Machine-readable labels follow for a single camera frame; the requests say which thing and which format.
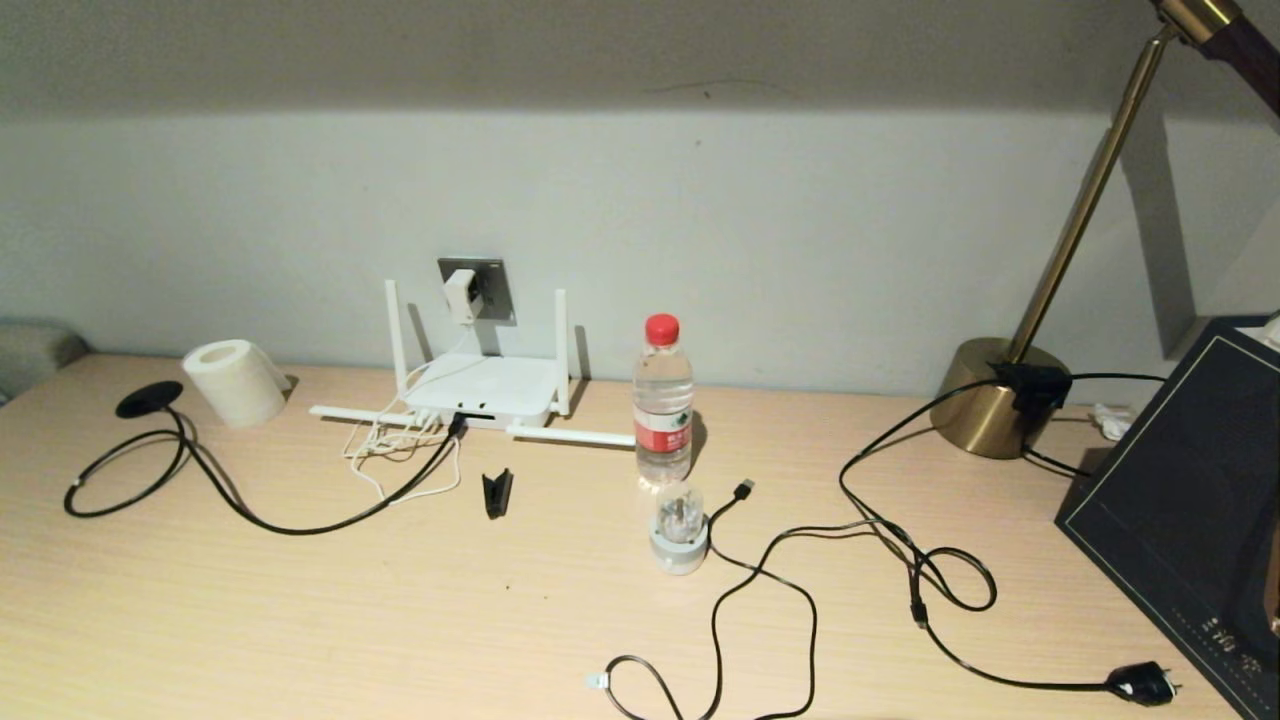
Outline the grey wall socket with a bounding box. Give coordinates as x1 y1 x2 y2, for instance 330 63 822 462
437 258 517 326

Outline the white wifi router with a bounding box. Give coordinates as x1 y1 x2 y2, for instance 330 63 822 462
308 280 637 448

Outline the white adapter cable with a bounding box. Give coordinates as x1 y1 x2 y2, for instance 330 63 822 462
343 322 473 506

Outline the black round desk grommet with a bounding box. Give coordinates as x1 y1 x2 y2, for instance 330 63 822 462
116 380 185 419

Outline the black inline switch box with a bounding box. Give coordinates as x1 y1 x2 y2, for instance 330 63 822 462
990 362 1073 421

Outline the black lamp power cord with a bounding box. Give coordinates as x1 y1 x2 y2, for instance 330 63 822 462
838 375 1184 707

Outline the black usb cable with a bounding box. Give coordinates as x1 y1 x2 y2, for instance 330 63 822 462
586 479 927 720

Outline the small white dome humidifier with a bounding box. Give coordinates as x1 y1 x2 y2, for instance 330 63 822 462
649 481 711 575

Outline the white toilet paper roll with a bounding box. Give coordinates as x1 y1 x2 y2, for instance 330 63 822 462
183 340 293 429

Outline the thin black cable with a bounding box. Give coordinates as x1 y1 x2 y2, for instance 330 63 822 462
1020 372 1169 479

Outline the white power adapter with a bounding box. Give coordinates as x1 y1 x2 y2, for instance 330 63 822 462
443 268 481 326

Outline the clear water bottle red cap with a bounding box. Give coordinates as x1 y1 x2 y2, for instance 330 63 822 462
633 313 696 488

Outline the black ethernet cable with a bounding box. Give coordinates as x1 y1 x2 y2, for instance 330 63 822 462
63 405 469 537

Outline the brass desk lamp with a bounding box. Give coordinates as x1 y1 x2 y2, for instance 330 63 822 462
931 0 1280 460

